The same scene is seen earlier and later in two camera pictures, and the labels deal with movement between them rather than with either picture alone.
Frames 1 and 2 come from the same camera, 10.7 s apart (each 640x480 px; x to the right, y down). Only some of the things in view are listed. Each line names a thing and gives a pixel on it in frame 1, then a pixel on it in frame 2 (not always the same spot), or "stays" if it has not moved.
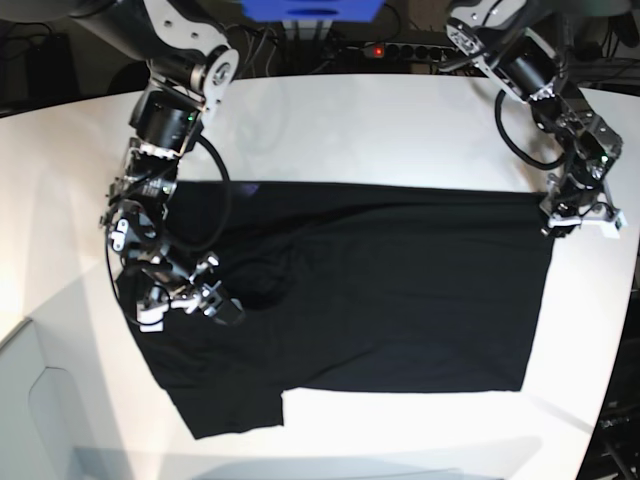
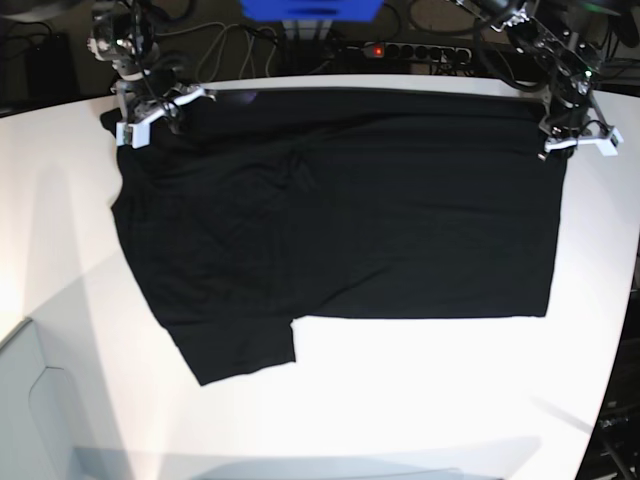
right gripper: x=566 y=195 to x=573 y=114
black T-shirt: x=350 y=288 to x=253 y=208
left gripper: x=171 y=285 to x=140 y=97
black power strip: x=408 y=50 stays
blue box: x=314 y=10 stays
